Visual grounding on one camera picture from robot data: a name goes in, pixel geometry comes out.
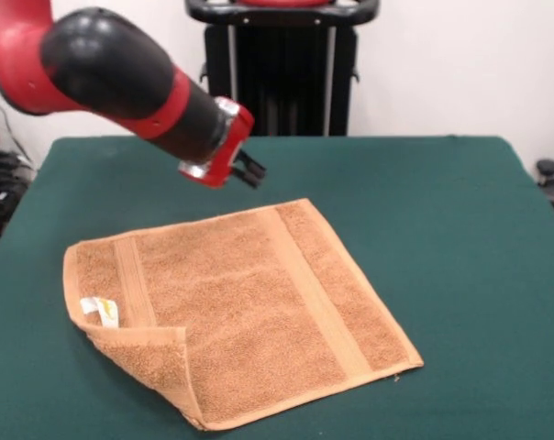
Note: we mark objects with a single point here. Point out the orange terry towel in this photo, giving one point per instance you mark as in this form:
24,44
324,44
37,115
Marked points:
258,311

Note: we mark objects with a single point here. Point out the dark green table cloth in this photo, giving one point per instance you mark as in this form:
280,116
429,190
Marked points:
465,252

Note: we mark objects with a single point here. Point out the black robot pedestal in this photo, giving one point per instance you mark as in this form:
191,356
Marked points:
281,82

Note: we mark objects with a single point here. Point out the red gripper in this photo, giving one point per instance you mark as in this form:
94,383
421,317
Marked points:
229,151

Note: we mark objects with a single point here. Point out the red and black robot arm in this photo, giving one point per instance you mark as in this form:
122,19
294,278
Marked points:
98,73

